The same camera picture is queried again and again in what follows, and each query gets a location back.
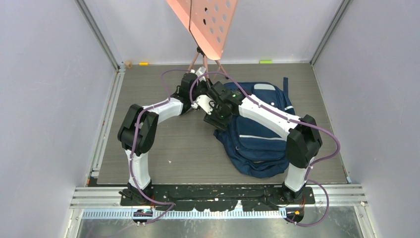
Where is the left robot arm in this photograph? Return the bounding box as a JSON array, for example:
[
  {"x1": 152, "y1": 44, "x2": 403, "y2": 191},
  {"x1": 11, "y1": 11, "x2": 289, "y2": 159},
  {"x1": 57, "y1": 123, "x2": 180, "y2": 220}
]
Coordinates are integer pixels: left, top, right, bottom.
[{"x1": 117, "y1": 72, "x2": 212, "y2": 205}]

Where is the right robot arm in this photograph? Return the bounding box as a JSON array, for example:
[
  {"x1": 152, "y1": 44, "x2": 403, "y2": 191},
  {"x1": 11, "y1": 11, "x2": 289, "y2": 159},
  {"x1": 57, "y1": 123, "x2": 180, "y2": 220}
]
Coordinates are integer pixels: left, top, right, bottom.
[{"x1": 195, "y1": 78, "x2": 322, "y2": 204}]

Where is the navy blue student backpack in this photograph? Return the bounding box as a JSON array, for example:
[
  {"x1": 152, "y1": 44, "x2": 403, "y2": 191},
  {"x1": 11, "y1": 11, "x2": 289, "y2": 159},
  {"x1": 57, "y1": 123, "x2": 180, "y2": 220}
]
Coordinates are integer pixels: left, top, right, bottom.
[{"x1": 213, "y1": 77, "x2": 295, "y2": 179}]

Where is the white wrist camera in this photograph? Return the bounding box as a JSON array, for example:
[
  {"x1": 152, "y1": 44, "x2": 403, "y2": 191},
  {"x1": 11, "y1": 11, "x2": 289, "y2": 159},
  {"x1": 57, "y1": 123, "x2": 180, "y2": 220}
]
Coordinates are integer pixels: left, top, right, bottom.
[
  {"x1": 191, "y1": 95, "x2": 215, "y2": 115},
  {"x1": 191, "y1": 66, "x2": 207, "y2": 81}
]

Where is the green tape piece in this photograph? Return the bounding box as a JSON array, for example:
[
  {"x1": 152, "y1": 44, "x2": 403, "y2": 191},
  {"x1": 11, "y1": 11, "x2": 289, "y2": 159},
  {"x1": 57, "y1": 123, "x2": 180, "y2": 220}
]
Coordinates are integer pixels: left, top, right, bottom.
[{"x1": 259, "y1": 60, "x2": 273, "y2": 64}]

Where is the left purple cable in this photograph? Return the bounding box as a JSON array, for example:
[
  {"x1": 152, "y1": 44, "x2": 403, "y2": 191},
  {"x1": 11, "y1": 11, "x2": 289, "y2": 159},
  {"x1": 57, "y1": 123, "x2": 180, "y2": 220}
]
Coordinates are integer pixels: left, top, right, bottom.
[{"x1": 128, "y1": 69, "x2": 199, "y2": 225}]

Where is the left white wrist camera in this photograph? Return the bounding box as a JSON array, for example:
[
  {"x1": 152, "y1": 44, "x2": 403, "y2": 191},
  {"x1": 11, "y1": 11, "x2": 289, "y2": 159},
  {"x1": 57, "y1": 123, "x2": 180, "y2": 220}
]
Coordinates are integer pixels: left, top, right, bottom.
[{"x1": 191, "y1": 66, "x2": 207, "y2": 81}]

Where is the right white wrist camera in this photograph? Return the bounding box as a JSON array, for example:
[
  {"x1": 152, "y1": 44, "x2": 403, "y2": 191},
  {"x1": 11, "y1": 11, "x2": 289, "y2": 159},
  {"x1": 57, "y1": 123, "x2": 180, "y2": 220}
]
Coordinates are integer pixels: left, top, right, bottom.
[{"x1": 191, "y1": 95, "x2": 215, "y2": 115}]

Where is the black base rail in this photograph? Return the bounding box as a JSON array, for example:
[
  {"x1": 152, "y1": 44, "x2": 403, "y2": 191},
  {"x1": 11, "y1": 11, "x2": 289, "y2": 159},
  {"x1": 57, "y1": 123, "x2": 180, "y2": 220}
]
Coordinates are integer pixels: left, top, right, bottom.
[{"x1": 119, "y1": 184, "x2": 315, "y2": 212}]

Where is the pink music stand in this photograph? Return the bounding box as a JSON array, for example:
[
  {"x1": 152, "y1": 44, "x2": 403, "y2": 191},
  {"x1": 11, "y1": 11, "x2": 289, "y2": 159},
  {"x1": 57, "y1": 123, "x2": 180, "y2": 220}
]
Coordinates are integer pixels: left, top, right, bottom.
[{"x1": 167, "y1": 0, "x2": 238, "y2": 73}]

